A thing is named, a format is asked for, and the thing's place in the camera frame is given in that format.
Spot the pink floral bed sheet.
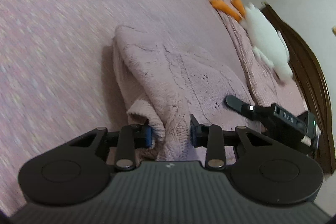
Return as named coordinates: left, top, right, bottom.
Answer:
left=1, top=0, right=249, bottom=215

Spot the white plush goose toy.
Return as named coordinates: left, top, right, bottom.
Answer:
left=210, top=0, right=293, bottom=83

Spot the pink checked ruffled quilt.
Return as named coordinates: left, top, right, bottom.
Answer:
left=218, top=11, right=308, bottom=115

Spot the pink knitted sweater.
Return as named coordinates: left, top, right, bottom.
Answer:
left=113, top=26, right=261, bottom=161

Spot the dark wooden headboard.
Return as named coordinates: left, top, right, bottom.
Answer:
left=261, top=3, right=335, bottom=174

